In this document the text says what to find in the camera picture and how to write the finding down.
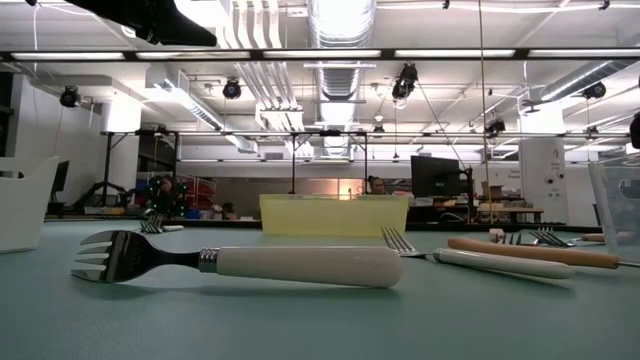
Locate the black background rig frame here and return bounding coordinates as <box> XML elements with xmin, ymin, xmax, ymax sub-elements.
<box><xmin>101</xmin><ymin>129</ymin><xmax>370</xmax><ymax>197</ymax></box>

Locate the white handled fork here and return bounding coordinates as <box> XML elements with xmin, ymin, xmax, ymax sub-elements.
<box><xmin>142</xmin><ymin>219</ymin><xmax>185</xmax><ymax>235</ymax></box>
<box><xmin>70</xmin><ymin>229</ymin><xmax>404</xmax><ymax>290</ymax></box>
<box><xmin>380</xmin><ymin>226</ymin><xmax>577</xmax><ymax>281</ymax></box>

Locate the yellow translucent plastic bin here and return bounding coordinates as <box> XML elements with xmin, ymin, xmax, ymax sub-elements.
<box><xmin>258</xmin><ymin>193</ymin><xmax>412</xmax><ymax>238</ymax></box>

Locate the clear plastic bin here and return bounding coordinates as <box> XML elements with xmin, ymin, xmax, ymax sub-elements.
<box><xmin>586</xmin><ymin>153</ymin><xmax>640</xmax><ymax>250</ymax></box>

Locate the white plastic bin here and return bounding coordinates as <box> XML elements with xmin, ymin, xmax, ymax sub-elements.
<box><xmin>0</xmin><ymin>155</ymin><xmax>61</xmax><ymax>254</ymax></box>

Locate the teal table mat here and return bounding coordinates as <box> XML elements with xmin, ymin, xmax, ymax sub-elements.
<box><xmin>0</xmin><ymin>219</ymin><xmax>640</xmax><ymax>360</ymax></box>

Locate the silver ventilation duct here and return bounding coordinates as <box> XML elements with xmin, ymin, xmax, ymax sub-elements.
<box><xmin>305</xmin><ymin>0</ymin><xmax>377</xmax><ymax>157</ymax></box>

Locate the black screen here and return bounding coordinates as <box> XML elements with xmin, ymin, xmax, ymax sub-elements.
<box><xmin>47</xmin><ymin>159</ymin><xmax>71</xmax><ymax>216</ymax></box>

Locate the black computer monitor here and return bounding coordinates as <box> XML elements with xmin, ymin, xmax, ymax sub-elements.
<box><xmin>410</xmin><ymin>154</ymin><xmax>475</xmax><ymax>199</ymax></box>

